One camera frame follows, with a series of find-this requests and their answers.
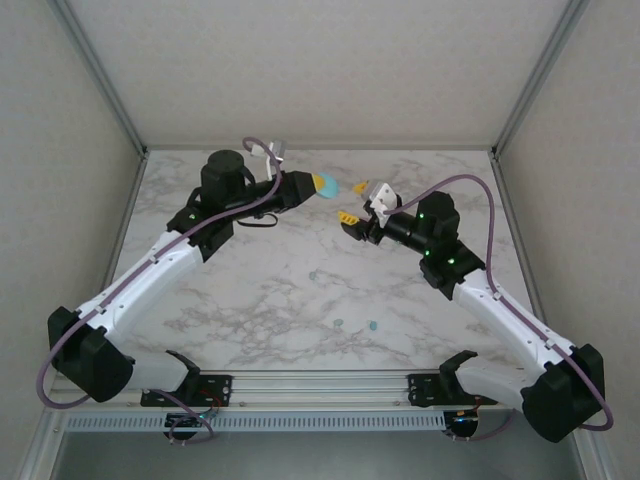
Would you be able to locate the blue earbud charging case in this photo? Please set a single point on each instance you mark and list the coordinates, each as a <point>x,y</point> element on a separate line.
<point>330,187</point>

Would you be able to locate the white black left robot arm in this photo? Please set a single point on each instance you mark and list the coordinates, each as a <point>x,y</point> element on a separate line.
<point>130,300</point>

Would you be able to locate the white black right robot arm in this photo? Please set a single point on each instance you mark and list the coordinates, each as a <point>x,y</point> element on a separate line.
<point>505,315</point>

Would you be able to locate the black base electronics board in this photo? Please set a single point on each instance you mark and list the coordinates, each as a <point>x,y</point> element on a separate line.
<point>465,425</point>
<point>181,423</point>

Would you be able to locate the aluminium back frame rail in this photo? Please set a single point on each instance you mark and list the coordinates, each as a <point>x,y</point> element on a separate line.
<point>320,147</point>

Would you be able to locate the aluminium table side rail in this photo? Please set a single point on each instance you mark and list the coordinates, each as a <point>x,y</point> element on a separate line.
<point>131,200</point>
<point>509,200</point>

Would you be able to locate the aluminium frame post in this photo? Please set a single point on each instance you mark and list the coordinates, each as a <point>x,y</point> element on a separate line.
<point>536,75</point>
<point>102,75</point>

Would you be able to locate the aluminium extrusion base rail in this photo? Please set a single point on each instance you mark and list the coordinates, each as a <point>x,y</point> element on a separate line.
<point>320,387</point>

